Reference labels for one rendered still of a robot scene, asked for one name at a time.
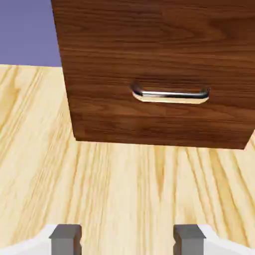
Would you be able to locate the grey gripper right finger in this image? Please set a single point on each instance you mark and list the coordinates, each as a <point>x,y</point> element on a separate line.
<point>188,241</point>

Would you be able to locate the dark wood drawer front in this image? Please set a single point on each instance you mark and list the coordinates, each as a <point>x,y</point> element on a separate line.
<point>155,119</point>

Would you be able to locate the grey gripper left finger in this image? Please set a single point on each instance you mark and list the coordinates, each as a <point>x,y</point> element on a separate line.
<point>65,241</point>

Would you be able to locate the dark wood cabinet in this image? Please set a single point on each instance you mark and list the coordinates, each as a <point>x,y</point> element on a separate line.
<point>159,49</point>

